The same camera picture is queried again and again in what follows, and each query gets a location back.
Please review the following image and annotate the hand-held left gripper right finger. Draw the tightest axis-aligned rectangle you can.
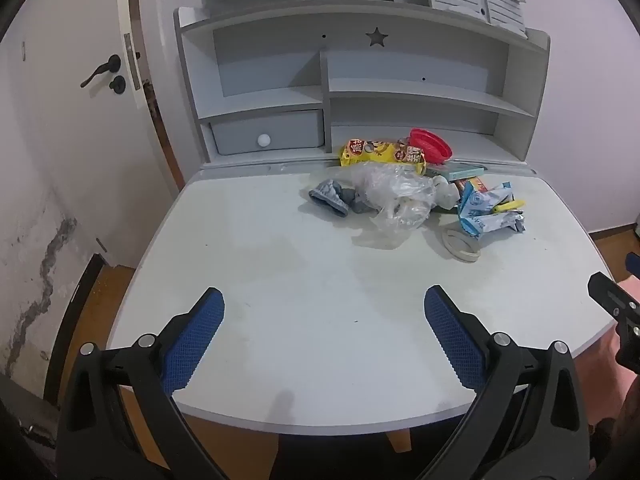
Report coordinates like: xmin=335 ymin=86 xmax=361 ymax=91
xmin=417 ymin=285 xmax=598 ymax=480

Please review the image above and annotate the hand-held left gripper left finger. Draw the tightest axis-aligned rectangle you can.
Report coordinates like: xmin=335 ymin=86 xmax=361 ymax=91
xmin=55 ymin=286 xmax=226 ymax=480

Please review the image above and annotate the white tape roll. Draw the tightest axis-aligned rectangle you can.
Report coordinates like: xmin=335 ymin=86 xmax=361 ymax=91
xmin=441 ymin=227 xmax=482 ymax=264

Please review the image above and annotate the blue and white wrapper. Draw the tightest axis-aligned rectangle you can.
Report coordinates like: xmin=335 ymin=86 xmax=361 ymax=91
xmin=457 ymin=180 xmax=527 ymax=239

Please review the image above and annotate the yellow snack packet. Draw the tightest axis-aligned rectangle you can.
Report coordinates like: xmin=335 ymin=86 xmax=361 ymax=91
xmin=340 ymin=138 xmax=429 ymax=177

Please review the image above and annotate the grey desk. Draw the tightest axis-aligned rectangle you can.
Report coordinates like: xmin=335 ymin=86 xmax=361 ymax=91
xmin=106 ymin=161 xmax=621 ymax=436

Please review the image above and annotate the white crumpled tissue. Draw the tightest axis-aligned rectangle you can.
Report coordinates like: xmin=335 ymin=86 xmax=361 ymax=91
xmin=429 ymin=177 xmax=461 ymax=209

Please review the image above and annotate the clear plastic bag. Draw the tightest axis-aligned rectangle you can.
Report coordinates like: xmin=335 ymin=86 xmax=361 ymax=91
xmin=336 ymin=162 xmax=437 ymax=237

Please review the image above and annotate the teal flat box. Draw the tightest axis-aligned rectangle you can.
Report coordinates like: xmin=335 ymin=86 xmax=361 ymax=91
xmin=438 ymin=163 xmax=487 ymax=182

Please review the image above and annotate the grey knit sock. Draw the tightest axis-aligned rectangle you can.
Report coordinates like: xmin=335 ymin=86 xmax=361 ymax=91
xmin=308 ymin=178 xmax=374 ymax=218

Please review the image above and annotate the red bowl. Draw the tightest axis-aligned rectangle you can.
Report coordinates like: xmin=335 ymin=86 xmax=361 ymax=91
xmin=408 ymin=127 xmax=455 ymax=165

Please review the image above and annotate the grey drawer with white knob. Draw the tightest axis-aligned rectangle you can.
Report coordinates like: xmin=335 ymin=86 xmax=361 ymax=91
xmin=209 ymin=108 xmax=325 ymax=156

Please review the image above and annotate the white door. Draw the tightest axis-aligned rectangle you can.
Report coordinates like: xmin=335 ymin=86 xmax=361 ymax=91
xmin=7 ymin=0 xmax=166 ymax=271

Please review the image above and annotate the grey desk hutch shelf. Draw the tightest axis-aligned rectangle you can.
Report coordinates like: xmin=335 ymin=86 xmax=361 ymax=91
xmin=173 ymin=0 xmax=551 ymax=170

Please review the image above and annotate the brown door frame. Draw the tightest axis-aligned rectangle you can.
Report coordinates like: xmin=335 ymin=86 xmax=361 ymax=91
xmin=126 ymin=0 xmax=184 ymax=192

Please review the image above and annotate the black door handle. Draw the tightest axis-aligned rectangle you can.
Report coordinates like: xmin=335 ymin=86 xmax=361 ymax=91
xmin=80 ymin=54 xmax=122 ymax=89

